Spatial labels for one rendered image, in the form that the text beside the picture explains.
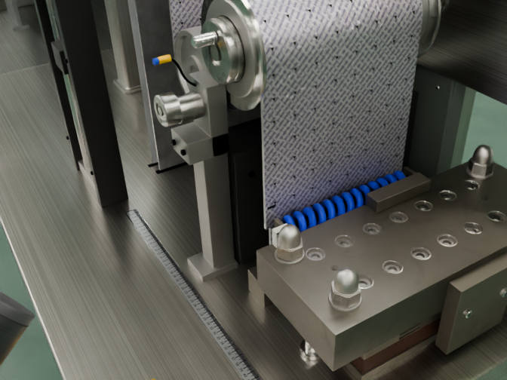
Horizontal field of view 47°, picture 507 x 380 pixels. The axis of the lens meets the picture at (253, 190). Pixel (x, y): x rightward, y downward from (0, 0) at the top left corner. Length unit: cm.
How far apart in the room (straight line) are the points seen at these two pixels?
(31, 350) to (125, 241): 118
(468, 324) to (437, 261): 10
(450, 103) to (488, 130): 230
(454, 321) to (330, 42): 36
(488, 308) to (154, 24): 66
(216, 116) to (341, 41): 18
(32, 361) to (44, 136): 96
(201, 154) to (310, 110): 15
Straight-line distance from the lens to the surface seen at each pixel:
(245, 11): 65
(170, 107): 71
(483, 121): 331
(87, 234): 100
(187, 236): 96
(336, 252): 72
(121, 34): 140
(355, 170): 82
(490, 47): 85
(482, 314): 80
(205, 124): 75
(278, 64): 66
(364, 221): 78
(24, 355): 210
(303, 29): 67
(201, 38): 66
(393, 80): 79
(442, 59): 91
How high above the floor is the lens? 151
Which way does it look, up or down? 35 degrees down
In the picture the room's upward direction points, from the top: 2 degrees counter-clockwise
